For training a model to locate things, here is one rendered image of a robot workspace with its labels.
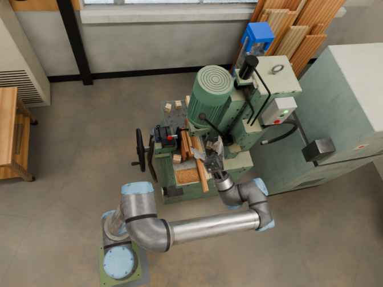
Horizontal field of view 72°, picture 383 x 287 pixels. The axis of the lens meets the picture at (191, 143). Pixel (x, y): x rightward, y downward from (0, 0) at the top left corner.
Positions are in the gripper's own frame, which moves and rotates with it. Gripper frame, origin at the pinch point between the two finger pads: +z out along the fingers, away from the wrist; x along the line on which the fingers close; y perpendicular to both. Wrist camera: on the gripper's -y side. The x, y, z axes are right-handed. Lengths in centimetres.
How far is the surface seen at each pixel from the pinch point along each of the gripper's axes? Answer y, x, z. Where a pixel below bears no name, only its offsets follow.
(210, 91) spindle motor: -0.2, -12.3, 19.7
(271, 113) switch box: -13.5, -32.1, -3.8
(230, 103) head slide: -11.8, -16.4, 9.0
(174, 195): -36, 48, -40
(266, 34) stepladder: -96, -47, 28
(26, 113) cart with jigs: -76, 159, 59
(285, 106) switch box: -10.9, -39.0, -2.1
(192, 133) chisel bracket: -30.0, 13.8, -2.5
